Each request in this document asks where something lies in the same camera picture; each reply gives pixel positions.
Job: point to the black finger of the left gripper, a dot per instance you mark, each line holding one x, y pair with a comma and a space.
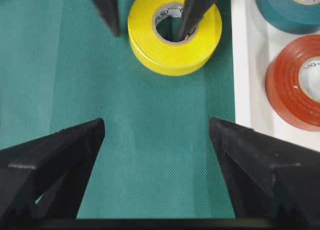
193, 12
108, 10

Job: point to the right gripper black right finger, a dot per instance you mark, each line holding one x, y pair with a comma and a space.
267, 177

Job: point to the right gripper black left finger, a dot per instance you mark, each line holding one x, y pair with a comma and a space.
46, 178

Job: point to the yellow tape roll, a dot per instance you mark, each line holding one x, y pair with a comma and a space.
166, 57

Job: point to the green tape roll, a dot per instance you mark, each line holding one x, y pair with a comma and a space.
291, 16

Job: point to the red tape roll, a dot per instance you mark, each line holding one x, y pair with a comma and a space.
283, 87

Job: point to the white plastic case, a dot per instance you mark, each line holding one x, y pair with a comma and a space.
255, 44

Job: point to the green table cloth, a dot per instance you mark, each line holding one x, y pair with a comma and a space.
60, 66

